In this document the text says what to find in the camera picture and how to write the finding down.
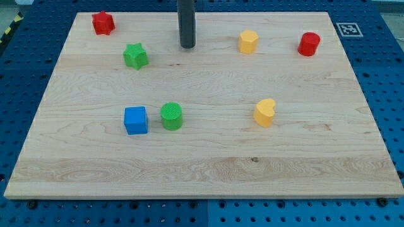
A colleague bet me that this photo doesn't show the red star block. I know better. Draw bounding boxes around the red star block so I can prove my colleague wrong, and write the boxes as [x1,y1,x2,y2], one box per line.
[92,11,116,35]

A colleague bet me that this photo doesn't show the white fiducial marker tag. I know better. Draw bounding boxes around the white fiducial marker tag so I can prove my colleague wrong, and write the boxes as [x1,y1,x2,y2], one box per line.
[336,22,363,37]

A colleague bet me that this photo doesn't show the green cylinder block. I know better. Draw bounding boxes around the green cylinder block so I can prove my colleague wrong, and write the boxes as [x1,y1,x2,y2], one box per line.
[160,102,182,131]

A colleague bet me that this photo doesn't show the red cylinder block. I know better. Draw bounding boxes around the red cylinder block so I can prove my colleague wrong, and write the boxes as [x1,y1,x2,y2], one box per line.
[297,32,321,57]

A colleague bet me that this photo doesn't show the green star block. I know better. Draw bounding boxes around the green star block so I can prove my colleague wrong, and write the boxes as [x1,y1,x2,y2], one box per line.
[123,43,149,70]

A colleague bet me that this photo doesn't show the light wooden board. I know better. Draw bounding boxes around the light wooden board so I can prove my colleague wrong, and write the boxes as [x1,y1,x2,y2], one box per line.
[4,12,403,200]

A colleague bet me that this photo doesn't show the yellow heart block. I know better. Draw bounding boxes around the yellow heart block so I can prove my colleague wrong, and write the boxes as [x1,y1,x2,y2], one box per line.
[253,98,276,127]

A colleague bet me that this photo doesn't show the black bolt front right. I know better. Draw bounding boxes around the black bolt front right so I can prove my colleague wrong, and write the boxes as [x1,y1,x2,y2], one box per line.
[376,197,389,207]

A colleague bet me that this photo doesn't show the black bolt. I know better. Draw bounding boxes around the black bolt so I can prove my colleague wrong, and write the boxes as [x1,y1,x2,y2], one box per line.
[26,200,38,210]
[376,197,389,207]

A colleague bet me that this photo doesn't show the yellow hexagon block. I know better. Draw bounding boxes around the yellow hexagon block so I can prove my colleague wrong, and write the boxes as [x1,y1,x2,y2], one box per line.
[238,30,259,54]

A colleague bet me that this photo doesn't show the black bolt front left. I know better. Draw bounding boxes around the black bolt front left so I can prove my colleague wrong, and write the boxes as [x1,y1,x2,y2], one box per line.
[26,200,38,210]

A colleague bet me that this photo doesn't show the blue cube block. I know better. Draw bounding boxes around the blue cube block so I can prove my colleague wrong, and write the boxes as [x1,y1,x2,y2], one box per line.
[124,107,148,135]

